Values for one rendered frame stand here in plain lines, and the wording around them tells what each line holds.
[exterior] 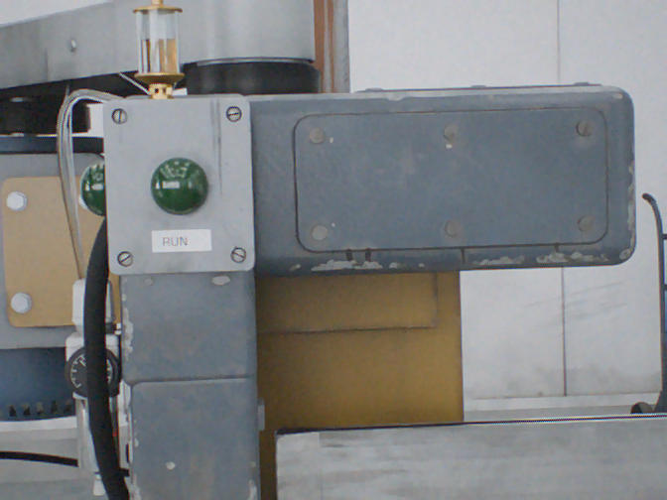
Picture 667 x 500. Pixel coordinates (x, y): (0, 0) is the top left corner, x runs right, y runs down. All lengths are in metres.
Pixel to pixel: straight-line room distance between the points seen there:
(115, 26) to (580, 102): 0.35
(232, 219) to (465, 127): 0.15
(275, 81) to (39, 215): 0.34
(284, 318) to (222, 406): 0.25
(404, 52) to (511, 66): 0.49
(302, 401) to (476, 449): 0.18
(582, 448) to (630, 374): 5.29
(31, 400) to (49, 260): 0.13
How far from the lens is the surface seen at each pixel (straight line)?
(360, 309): 0.98
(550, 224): 0.75
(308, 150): 0.73
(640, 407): 6.04
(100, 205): 0.70
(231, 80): 0.85
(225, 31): 0.86
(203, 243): 0.68
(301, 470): 0.91
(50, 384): 1.17
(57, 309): 1.12
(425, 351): 1.04
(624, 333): 6.19
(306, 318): 0.98
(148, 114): 0.68
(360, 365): 1.04
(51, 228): 1.12
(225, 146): 0.68
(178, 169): 0.67
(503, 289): 6.04
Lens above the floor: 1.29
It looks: 3 degrees down
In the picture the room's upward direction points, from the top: 2 degrees counter-clockwise
